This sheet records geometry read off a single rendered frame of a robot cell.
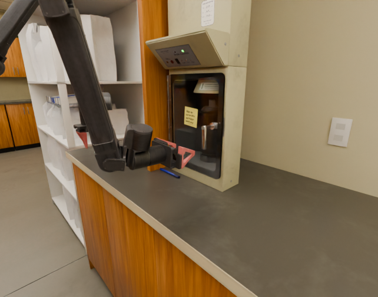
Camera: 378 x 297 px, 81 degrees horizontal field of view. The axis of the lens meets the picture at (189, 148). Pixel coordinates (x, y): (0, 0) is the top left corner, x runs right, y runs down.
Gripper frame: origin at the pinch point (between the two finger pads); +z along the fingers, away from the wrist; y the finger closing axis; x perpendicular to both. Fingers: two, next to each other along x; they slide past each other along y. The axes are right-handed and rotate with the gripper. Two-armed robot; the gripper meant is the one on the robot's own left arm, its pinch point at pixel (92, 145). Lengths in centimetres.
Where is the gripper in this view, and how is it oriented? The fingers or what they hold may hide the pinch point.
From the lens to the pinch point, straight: 102.1
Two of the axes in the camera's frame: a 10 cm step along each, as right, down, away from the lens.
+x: -6.9, -2.0, 6.9
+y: 7.2, -2.1, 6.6
